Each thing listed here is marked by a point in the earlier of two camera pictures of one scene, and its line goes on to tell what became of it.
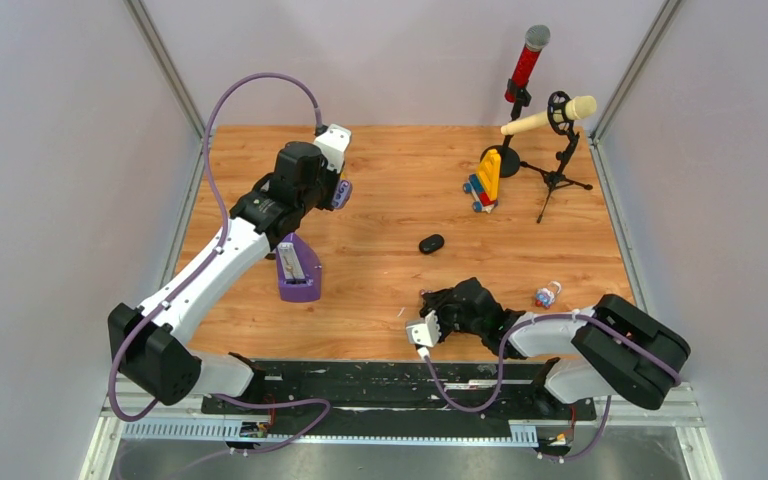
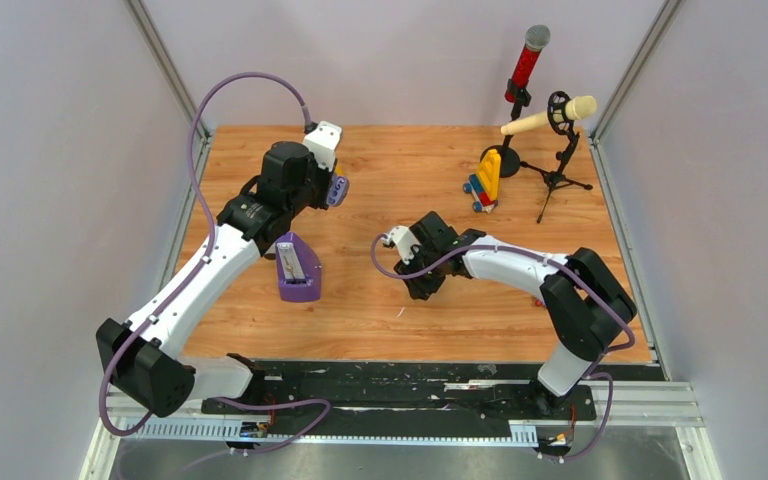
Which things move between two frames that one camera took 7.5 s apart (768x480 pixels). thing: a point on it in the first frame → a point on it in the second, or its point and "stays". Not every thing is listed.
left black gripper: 333,178 stays
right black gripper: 438,303 → 420,289
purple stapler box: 299,271 stays
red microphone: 536,39 stays
